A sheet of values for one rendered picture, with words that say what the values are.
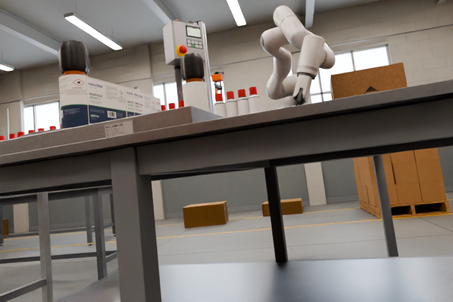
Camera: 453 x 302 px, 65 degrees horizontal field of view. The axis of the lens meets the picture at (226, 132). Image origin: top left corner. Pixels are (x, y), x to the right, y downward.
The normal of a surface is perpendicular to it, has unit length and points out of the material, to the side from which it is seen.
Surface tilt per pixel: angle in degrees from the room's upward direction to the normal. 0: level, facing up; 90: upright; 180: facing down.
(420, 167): 90
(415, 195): 90
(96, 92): 90
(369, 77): 90
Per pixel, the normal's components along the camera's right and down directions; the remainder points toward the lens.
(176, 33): 0.58, -0.16
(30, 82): -0.20, -0.10
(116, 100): 0.90, -0.15
